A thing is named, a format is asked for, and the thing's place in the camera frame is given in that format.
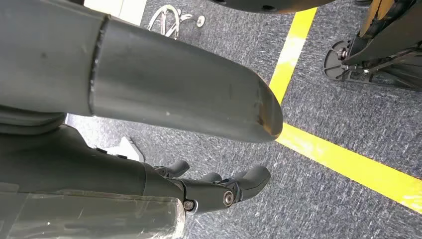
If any yellow floor tape strip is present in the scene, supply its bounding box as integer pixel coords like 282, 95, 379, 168
268, 7, 318, 105
276, 122, 422, 215

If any dark round stool seat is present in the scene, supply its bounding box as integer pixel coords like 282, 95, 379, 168
208, 0, 335, 14

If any black robot stand base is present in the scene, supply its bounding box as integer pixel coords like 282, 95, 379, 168
324, 0, 422, 92

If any white furniture panel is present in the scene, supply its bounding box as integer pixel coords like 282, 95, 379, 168
84, 0, 148, 26

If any white flat plate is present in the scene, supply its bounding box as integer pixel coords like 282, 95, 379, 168
96, 136, 145, 163

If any robot right arm ribbed sleeve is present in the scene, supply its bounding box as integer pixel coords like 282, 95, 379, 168
0, 105, 68, 136

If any chrome chair base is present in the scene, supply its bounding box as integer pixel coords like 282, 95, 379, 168
147, 4, 206, 41

